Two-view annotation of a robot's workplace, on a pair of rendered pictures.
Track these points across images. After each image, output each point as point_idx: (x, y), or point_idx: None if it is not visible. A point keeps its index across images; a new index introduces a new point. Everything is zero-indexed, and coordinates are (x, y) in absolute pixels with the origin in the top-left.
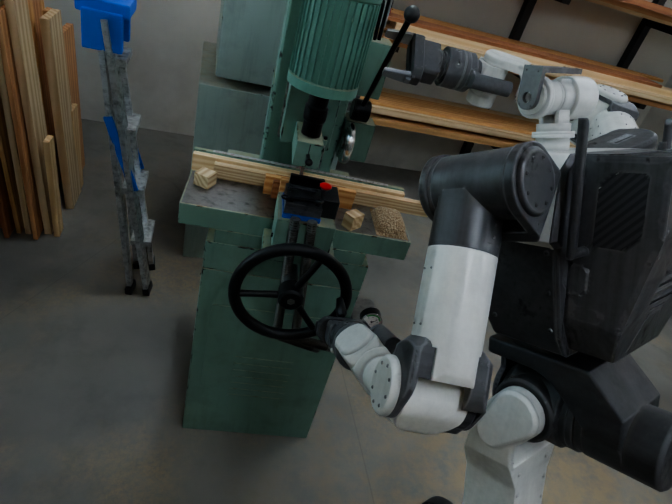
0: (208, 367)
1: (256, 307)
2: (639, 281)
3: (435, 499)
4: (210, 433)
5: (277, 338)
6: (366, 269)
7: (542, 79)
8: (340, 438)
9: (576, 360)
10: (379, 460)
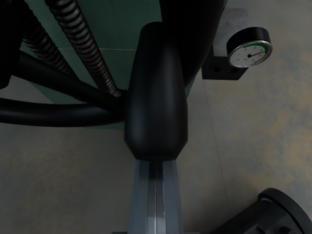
0: (68, 101)
1: (65, 44)
2: None
3: (280, 197)
4: (103, 131)
5: (52, 126)
6: None
7: None
8: (198, 128)
9: None
10: (228, 144)
